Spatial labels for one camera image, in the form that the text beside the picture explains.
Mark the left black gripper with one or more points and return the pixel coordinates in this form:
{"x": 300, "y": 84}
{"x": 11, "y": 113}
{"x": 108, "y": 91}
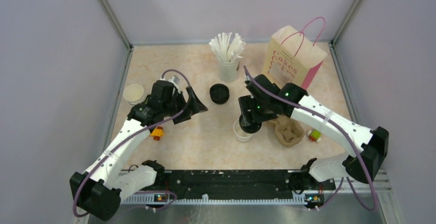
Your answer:
{"x": 194, "y": 105}

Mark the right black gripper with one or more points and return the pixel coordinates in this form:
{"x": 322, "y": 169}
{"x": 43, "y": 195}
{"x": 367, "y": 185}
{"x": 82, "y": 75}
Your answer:
{"x": 247, "y": 103}

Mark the white paper cup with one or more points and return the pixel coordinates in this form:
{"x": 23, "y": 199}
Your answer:
{"x": 241, "y": 135}

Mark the black cup lid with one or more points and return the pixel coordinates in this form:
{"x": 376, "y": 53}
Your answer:
{"x": 248, "y": 127}

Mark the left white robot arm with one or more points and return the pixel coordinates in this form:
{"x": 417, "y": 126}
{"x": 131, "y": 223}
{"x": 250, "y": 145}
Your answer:
{"x": 100, "y": 189}

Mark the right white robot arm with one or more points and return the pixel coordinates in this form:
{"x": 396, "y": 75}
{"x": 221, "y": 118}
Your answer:
{"x": 365, "y": 148}

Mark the stack of black lids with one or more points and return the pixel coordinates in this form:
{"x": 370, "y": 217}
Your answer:
{"x": 219, "y": 93}

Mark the brown pulp cup carrier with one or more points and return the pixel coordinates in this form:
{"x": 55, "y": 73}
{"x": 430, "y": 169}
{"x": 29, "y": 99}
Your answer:
{"x": 287, "y": 131}

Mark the orange toy car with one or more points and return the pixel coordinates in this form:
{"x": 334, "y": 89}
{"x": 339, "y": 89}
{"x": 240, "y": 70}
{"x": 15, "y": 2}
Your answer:
{"x": 157, "y": 133}

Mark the white cup holding straws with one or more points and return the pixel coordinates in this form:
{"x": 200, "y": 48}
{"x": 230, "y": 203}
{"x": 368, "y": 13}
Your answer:
{"x": 229, "y": 71}

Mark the cream pink paper bag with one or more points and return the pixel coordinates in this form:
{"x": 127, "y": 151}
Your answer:
{"x": 292, "y": 58}

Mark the stack of paper cups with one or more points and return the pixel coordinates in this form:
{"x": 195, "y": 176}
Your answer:
{"x": 134, "y": 94}

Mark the green red toy block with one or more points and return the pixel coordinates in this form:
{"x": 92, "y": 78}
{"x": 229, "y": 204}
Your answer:
{"x": 314, "y": 135}

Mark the bundle of white straws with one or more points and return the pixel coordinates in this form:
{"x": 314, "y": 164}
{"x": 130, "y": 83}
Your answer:
{"x": 227, "y": 47}

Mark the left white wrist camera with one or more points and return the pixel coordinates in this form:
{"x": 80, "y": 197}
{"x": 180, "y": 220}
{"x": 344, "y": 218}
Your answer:
{"x": 174, "y": 79}

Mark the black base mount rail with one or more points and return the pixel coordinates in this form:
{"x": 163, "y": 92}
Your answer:
{"x": 238, "y": 184}

